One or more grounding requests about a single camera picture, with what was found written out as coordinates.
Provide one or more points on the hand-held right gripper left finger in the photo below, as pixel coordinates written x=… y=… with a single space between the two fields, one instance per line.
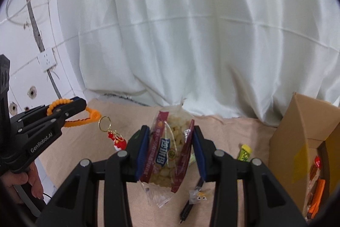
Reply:
x=142 y=155

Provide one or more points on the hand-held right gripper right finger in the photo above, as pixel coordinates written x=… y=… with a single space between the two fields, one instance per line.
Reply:
x=199 y=157

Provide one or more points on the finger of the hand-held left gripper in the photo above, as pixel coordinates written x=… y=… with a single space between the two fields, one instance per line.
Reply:
x=39 y=111
x=53 y=120

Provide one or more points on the maroon cracker packet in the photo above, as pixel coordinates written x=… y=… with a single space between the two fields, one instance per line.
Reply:
x=170 y=152

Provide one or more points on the cardboard box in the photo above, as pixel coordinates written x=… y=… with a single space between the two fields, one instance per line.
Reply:
x=292 y=136

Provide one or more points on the orange snack bar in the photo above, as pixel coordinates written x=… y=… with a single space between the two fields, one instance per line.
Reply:
x=318 y=189

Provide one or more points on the person's left hand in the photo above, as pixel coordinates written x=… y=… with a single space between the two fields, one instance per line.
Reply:
x=34 y=179

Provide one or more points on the yellow green snack packet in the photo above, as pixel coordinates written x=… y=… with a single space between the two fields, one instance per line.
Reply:
x=245 y=152

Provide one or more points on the black pen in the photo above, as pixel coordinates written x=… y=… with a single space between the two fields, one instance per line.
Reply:
x=186 y=212

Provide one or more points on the white curtain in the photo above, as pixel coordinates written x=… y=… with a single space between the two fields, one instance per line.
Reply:
x=186 y=30

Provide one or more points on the white wall socket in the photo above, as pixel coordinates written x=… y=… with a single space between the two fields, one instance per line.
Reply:
x=46 y=59

